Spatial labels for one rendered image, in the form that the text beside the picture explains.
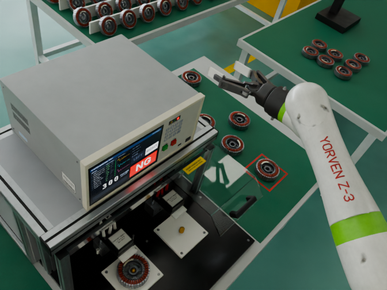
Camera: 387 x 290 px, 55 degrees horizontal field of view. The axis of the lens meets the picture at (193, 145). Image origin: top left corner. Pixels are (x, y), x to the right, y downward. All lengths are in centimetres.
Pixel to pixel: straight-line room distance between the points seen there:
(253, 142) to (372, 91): 104
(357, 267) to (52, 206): 77
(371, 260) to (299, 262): 168
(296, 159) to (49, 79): 123
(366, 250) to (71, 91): 83
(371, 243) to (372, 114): 166
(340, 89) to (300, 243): 101
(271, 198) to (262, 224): 15
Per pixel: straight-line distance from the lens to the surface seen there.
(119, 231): 127
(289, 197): 173
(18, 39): 367
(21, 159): 121
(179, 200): 135
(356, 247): 85
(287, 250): 250
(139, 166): 110
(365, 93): 258
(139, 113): 104
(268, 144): 189
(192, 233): 145
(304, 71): 251
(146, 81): 115
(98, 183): 101
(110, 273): 136
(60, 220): 107
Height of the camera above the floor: 204
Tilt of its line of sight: 47 degrees down
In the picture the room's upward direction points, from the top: 16 degrees clockwise
